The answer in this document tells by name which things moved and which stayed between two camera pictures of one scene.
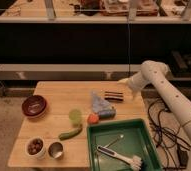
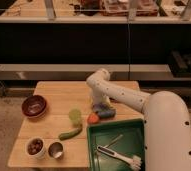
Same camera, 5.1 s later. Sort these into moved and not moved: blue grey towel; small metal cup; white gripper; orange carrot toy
Moved: white gripper
Not moved: small metal cup; blue grey towel; orange carrot toy
